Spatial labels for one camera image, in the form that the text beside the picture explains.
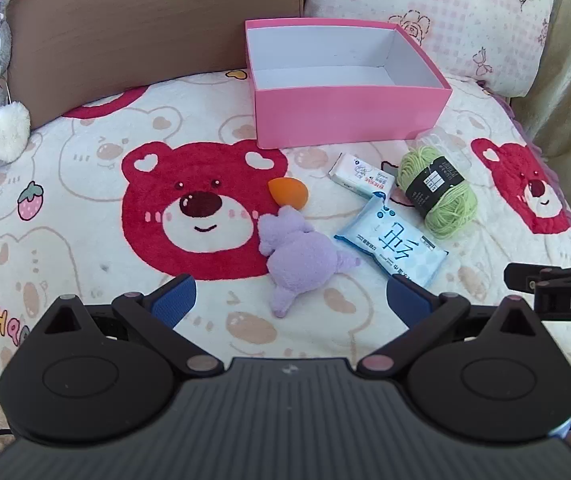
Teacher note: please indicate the purple plush toy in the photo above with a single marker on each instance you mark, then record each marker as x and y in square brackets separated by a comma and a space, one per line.
[305, 260]

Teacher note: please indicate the pink cardboard box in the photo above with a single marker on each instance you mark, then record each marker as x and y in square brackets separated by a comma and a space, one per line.
[345, 115]

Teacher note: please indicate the brown embroidered pillow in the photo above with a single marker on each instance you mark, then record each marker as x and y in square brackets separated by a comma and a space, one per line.
[115, 35]

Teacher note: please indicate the orange makeup sponge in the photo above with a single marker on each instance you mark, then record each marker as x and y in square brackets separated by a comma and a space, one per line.
[288, 192]

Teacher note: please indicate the pink checked pillow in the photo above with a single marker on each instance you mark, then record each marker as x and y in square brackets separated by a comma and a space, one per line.
[465, 10]

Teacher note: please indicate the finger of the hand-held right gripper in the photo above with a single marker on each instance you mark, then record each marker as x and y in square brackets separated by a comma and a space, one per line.
[520, 275]

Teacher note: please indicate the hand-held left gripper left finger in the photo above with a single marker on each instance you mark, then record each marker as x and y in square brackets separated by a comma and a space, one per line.
[175, 300]

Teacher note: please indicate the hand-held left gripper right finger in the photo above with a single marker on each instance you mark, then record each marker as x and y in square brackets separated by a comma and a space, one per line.
[406, 300]

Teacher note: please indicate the green yarn ball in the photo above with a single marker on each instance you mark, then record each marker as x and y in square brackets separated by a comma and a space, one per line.
[453, 205]

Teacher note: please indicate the small white packet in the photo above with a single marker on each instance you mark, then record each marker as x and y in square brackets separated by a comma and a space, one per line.
[360, 175]

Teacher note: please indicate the blue wet wipes packet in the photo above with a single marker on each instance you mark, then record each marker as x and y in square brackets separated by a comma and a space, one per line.
[395, 245]

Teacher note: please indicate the clear floss pick box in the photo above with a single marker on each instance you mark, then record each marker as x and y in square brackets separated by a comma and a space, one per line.
[440, 137]

